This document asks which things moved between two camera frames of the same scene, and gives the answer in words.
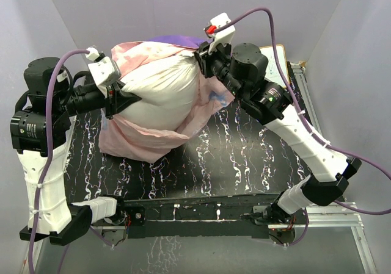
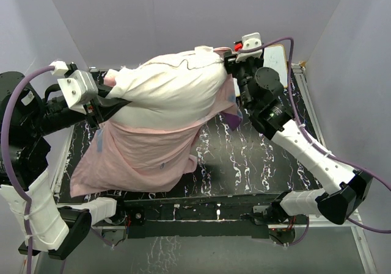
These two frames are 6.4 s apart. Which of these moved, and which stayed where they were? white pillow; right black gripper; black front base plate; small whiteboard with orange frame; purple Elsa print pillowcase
Moved: purple Elsa print pillowcase; right black gripper
Stayed: black front base plate; small whiteboard with orange frame; white pillow
